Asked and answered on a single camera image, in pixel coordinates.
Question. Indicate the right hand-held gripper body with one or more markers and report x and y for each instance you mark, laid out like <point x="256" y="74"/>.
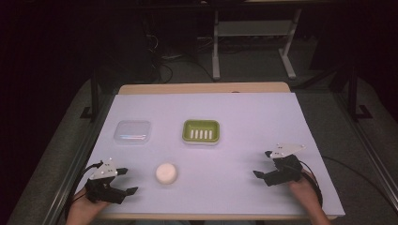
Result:
<point x="285" y="170"/>

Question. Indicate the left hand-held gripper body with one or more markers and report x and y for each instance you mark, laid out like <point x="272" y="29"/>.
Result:
<point x="101" y="189"/>

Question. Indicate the person's left hand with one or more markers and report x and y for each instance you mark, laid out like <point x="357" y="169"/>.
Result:
<point x="86" y="204"/>

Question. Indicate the person's right hand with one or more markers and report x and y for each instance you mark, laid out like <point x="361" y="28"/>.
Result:
<point x="303" y="192"/>

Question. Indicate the clear plastic lidded box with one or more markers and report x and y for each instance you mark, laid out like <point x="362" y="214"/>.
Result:
<point x="132" y="132"/>

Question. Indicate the round white soap bar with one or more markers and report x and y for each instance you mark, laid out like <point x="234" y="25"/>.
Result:
<point x="166" y="173"/>

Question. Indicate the white table mat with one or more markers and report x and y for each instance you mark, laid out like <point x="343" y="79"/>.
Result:
<point x="219" y="175"/>

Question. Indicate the green soap dish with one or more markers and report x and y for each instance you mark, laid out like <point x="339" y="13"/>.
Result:
<point x="201" y="132"/>

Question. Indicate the black metal stand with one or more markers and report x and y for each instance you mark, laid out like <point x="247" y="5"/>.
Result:
<point x="354" y="97"/>
<point x="94" y="100"/>

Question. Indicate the wooden table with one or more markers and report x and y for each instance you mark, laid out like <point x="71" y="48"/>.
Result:
<point x="203" y="87"/>

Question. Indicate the aluminium frame rail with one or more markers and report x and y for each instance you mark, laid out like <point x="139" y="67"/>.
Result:
<point x="367" y="150"/>
<point x="67" y="175"/>

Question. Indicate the white metal desk frame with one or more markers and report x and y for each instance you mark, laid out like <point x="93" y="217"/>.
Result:
<point x="255" y="29"/>

